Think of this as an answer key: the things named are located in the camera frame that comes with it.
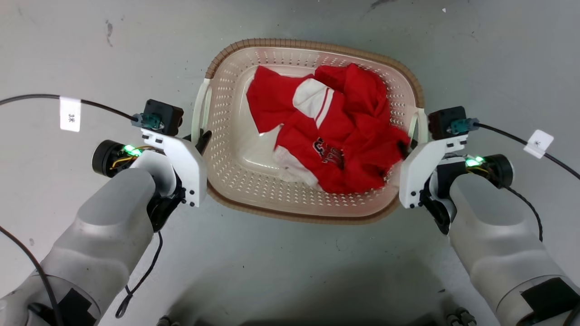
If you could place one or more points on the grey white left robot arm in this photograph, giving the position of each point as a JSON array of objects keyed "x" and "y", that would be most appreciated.
[{"x": 108, "y": 217}]

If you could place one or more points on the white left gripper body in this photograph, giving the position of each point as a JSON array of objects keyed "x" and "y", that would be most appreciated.
[{"x": 190, "y": 163}]

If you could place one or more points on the red and white garment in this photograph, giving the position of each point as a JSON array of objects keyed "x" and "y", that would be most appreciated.
[{"x": 358, "y": 136}]

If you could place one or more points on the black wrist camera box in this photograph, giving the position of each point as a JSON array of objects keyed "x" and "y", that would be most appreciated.
[
  {"x": 442, "y": 120},
  {"x": 165, "y": 113}
]

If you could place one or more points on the grey robot base fitting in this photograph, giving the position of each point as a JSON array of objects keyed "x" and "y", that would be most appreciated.
[
  {"x": 460, "y": 317},
  {"x": 166, "y": 321}
]

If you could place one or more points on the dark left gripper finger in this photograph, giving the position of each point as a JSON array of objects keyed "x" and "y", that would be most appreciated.
[{"x": 203, "y": 141}]

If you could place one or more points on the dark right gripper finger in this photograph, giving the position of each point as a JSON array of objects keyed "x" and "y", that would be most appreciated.
[{"x": 407, "y": 147}]

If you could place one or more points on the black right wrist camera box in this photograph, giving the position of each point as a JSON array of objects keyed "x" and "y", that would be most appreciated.
[{"x": 442, "y": 120}]

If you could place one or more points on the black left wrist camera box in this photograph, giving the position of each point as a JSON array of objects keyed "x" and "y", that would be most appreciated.
[{"x": 165, "y": 113}]

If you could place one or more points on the beige laundry basket brown rim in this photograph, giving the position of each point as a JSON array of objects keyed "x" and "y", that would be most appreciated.
[{"x": 235, "y": 154}]

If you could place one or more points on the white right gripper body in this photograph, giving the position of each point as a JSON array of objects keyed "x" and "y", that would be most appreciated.
[{"x": 414, "y": 176}]

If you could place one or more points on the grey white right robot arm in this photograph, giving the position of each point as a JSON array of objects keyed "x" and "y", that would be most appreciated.
[{"x": 494, "y": 226}]

